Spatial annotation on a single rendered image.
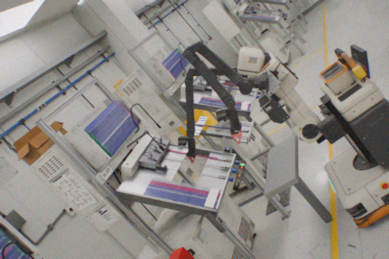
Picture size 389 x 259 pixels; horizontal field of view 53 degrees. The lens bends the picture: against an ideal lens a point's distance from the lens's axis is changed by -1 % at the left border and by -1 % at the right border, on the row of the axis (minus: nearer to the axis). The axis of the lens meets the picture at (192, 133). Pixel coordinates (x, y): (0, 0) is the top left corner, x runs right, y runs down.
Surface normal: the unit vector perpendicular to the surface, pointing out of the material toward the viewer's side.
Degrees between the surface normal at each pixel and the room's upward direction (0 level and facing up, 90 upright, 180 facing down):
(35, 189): 90
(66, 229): 90
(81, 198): 93
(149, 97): 90
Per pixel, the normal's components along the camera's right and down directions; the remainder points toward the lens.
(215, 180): 0.02, -0.86
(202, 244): 0.71, -0.48
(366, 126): -0.10, 0.36
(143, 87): -0.27, 0.49
